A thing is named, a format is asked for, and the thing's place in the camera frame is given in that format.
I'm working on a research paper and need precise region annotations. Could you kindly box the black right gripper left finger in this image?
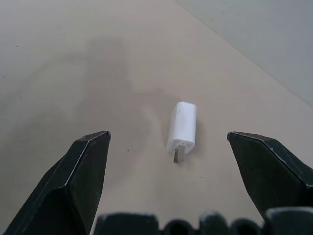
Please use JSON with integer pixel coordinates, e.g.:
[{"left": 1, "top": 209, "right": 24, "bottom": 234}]
[{"left": 0, "top": 130, "right": 112, "bottom": 235}]

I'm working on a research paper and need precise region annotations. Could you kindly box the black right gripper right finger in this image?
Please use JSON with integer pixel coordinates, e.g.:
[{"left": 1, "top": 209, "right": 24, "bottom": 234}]
[{"left": 227, "top": 131, "right": 313, "bottom": 220}]

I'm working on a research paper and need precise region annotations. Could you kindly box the white plug adapter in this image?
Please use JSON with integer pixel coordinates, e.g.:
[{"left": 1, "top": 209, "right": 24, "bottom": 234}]
[{"left": 166, "top": 101, "right": 197, "bottom": 164}]

